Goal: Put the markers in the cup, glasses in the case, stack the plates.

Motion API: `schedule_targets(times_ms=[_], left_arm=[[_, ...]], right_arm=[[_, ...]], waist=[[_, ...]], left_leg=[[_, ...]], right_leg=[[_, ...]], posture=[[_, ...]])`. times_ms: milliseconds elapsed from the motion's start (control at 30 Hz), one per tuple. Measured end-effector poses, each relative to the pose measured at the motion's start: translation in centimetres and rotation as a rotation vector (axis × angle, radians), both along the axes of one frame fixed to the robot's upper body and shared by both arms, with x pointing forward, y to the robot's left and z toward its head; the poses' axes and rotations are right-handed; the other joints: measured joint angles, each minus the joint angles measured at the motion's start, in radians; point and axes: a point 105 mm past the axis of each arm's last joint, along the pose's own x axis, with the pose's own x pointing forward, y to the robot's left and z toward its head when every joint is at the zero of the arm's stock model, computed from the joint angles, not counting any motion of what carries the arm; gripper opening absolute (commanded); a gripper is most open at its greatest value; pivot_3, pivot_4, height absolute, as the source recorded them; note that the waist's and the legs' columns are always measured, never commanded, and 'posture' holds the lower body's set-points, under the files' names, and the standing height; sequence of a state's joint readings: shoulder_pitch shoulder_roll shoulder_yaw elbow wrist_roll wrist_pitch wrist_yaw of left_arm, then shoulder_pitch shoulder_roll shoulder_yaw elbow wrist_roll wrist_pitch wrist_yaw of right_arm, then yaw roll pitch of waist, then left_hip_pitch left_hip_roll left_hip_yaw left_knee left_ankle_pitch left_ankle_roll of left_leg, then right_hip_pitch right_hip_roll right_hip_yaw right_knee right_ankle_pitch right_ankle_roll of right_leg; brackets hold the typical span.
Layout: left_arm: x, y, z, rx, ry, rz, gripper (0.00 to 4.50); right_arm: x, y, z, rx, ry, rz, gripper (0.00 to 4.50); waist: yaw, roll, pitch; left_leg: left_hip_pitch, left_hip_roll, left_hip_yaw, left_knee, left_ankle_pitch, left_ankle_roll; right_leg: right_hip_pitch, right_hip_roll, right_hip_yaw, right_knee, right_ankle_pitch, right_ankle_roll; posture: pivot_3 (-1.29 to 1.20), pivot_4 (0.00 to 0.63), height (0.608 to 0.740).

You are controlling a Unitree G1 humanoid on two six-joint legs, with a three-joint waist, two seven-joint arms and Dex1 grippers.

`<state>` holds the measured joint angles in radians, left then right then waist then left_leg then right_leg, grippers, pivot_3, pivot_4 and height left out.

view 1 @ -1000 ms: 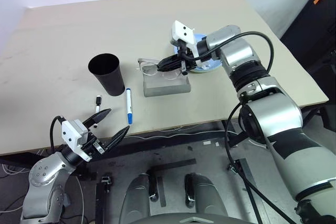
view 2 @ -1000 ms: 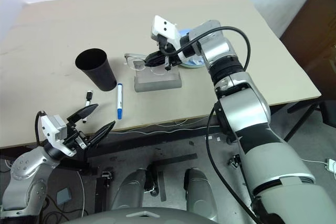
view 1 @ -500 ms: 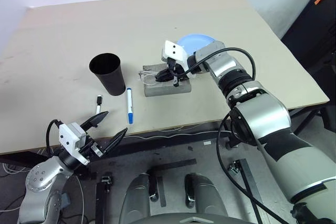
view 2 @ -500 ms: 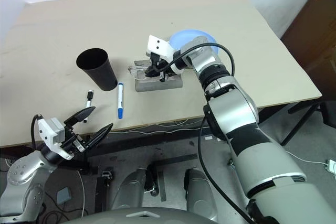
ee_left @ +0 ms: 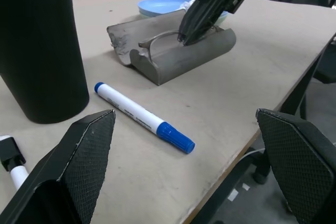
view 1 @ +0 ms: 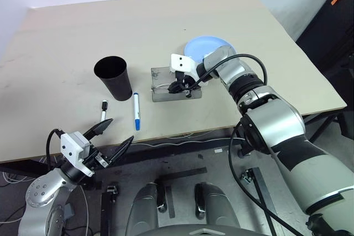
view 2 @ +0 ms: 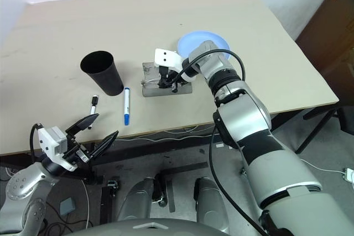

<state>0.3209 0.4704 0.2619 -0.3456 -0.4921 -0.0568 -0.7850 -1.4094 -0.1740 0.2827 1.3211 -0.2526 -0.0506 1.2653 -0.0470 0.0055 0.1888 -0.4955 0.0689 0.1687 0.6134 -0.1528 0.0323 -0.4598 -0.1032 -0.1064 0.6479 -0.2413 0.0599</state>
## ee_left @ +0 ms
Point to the black capped white marker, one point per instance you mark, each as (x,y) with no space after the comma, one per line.
(10,151)

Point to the black plastic cup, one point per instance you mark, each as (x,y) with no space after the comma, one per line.
(39,51)

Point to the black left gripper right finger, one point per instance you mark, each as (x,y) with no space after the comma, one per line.
(302,161)

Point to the crumpled white wrapper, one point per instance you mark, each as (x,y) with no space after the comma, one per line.
(187,3)

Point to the white tape scrap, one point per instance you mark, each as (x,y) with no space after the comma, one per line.
(246,187)
(232,195)

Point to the grey glasses case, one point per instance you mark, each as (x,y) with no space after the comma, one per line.
(183,61)

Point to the blue capped white marker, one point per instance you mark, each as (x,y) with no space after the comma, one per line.
(136,113)

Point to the light blue plate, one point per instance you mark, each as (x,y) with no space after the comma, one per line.
(160,5)

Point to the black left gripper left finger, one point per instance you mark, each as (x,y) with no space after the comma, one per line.
(78,161)

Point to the thin framed glasses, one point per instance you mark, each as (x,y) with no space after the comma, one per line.
(143,43)

